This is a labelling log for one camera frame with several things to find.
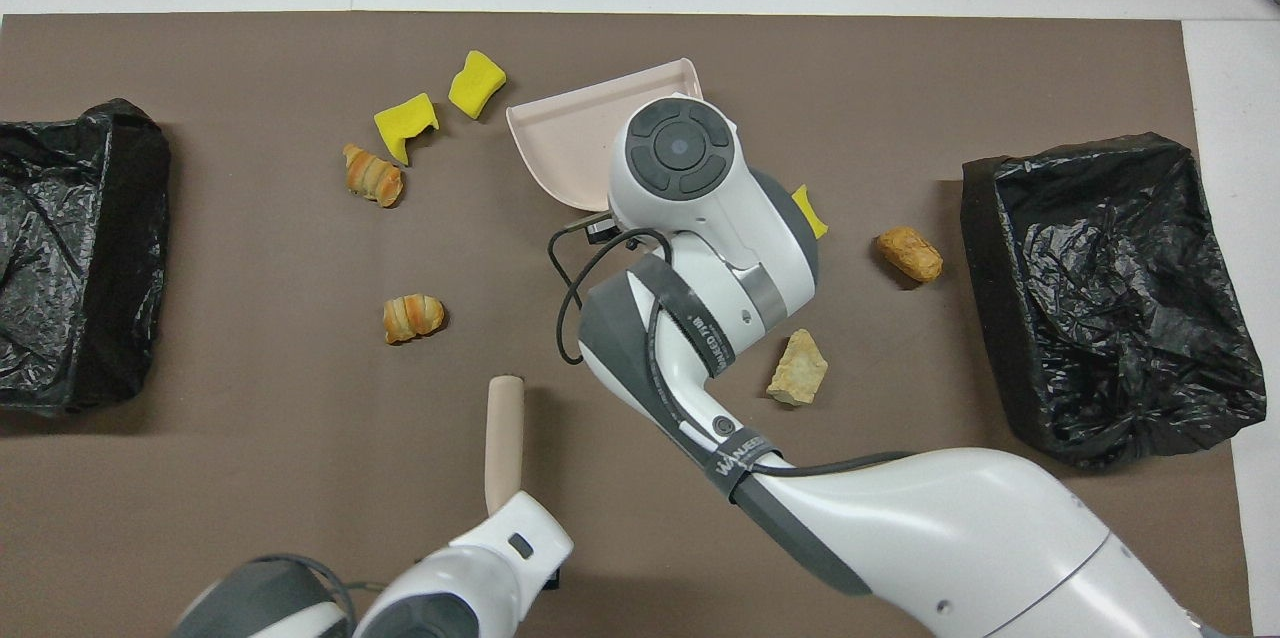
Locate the pale crusty bread chunk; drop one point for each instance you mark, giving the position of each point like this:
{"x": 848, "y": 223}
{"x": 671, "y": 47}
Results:
{"x": 798, "y": 370}

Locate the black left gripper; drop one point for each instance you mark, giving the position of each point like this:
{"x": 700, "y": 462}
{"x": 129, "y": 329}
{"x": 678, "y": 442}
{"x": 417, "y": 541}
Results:
{"x": 553, "y": 583}

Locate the small golden croissant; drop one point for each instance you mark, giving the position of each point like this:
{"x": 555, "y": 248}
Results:
{"x": 412, "y": 317}
{"x": 375, "y": 178}

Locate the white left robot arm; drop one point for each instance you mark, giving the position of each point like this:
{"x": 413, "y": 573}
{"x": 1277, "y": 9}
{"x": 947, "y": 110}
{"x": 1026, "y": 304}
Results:
{"x": 480, "y": 568}

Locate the yellow sponge piece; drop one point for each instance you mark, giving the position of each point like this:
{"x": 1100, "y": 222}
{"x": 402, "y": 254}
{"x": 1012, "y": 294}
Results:
{"x": 403, "y": 121}
{"x": 812, "y": 216}
{"x": 475, "y": 83}

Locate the brown bread roll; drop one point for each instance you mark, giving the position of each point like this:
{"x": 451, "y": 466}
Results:
{"x": 910, "y": 254}

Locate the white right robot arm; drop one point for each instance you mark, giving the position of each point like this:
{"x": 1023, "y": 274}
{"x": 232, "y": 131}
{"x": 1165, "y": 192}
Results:
{"x": 950, "y": 518}

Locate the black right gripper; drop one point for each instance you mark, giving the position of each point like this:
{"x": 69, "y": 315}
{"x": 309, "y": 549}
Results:
{"x": 598, "y": 230}

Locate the brown paper table mat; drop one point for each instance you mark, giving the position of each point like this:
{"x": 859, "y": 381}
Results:
{"x": 300, "y": 438}

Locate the black bag lined bin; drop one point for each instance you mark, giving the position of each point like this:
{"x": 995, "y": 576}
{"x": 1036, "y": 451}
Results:
{"x": 1120, "y": 298}
{"x": 80, "y": 248}

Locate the beige plastic dustpan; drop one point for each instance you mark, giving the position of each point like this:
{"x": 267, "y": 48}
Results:
{"x": 570, "y": 143}

